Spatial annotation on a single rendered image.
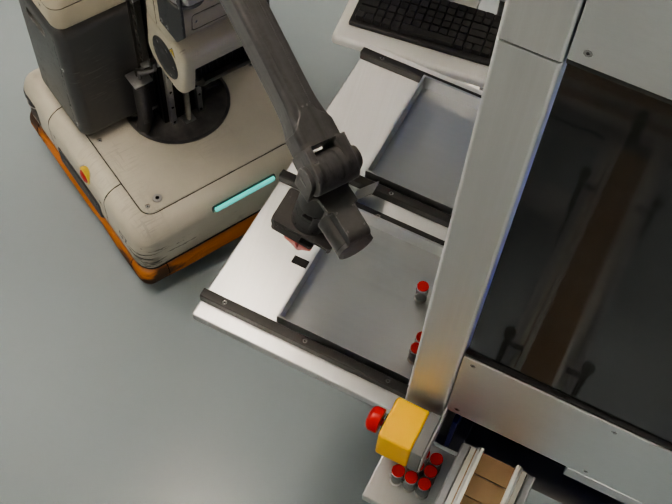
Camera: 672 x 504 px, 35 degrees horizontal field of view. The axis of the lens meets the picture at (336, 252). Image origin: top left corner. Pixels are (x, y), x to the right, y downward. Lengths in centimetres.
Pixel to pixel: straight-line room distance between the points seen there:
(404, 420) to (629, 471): 33
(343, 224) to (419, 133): 61
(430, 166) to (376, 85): 22
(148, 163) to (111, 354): 50
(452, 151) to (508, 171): 94
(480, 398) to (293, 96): 50
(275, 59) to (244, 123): 136
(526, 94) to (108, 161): 188
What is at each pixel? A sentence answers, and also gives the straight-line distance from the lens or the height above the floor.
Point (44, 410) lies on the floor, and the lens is 276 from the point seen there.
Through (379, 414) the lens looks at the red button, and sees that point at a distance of 161.
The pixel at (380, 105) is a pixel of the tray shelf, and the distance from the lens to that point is 208.
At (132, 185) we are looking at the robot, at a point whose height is 28.
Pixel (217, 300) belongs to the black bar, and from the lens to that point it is 182.
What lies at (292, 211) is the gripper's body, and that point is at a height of 116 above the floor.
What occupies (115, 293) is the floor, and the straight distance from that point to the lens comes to 288.
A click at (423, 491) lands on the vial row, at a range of 168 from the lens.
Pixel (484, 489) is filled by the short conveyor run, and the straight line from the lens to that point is 168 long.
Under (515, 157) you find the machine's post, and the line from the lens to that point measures 107.
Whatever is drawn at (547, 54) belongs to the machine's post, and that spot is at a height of 181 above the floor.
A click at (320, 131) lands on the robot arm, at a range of 144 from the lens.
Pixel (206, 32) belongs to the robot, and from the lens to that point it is 230.
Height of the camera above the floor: 250
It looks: 59 degrees down
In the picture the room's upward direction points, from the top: 5 degrees clockwise
